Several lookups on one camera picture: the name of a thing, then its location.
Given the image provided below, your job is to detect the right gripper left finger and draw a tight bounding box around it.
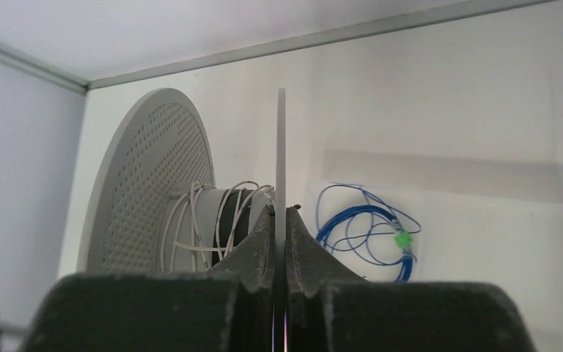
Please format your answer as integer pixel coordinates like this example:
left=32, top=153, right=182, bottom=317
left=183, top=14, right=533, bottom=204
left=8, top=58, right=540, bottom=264
left=21, top=207, right=275, bottom=351

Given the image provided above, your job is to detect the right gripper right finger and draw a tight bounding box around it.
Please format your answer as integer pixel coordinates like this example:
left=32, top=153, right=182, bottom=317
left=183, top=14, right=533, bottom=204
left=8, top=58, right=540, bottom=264
left=285, top=208, right=535, bottom=351

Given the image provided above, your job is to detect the white cable spool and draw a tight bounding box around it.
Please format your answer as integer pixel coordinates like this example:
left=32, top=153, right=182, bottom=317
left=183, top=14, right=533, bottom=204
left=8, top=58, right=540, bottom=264
left=76, top=88, right=276, bottom=273

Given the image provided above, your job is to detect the blue cable coil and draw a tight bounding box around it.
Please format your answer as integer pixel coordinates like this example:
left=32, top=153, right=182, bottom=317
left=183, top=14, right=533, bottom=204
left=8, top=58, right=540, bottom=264
left=314, top=182, right=422, bottom=284

